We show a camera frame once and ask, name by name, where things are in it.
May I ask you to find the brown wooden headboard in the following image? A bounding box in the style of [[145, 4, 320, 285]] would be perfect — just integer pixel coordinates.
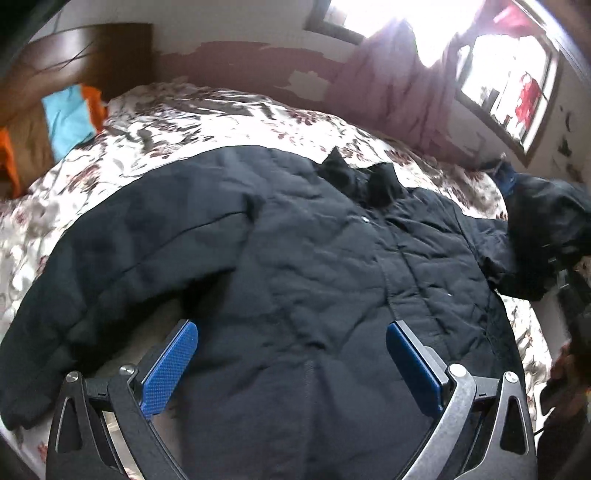
[[1, 23, 154, 124]]

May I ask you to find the dark framed window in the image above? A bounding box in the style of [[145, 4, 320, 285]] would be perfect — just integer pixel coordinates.
[[304, 1, 562, 166]]

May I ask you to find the pink curtain left panel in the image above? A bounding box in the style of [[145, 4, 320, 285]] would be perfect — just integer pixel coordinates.
[[324, 21, 462, 163]]

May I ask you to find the black padded winter jacket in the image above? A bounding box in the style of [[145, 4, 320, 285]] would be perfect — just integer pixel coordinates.
[[1, 146, 528, 479]]

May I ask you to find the red garment outside window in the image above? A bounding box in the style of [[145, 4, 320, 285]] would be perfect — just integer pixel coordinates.
[[515, 73, 542, 129]]

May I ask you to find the blue bag by bed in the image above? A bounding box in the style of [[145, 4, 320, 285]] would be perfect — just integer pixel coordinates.
[[479, 158, 517, 197]]

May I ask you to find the orange blue brown pillow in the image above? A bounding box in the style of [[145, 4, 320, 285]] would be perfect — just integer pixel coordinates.
[[1, 84, 108, 199]]

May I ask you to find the floral bed quilt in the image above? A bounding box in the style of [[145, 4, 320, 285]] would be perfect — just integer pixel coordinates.
[[1, 82, 551, 476]]

